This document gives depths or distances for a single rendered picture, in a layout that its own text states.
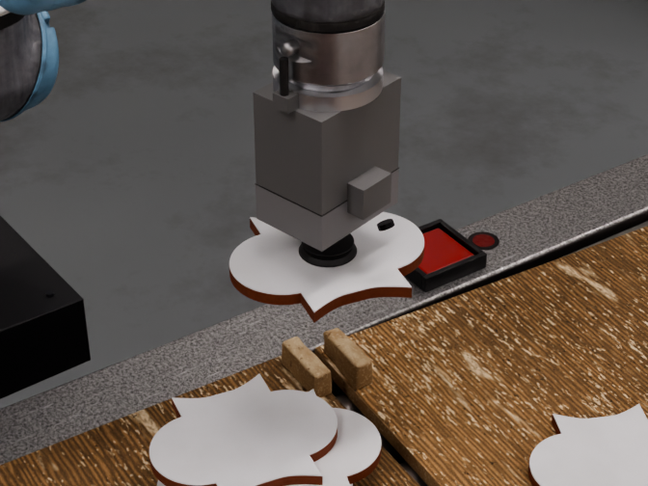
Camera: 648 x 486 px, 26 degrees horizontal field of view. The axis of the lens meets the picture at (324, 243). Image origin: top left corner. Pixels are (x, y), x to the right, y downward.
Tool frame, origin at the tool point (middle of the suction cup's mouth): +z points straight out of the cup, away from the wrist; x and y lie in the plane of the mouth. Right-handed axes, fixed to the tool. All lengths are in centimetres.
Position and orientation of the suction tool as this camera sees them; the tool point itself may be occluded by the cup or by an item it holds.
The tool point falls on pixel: (327, 263)
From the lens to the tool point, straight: 104.4
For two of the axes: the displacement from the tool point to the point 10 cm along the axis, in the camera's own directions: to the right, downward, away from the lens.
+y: 6.6, -4.3, 6.2
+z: 0.0, 8.2, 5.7
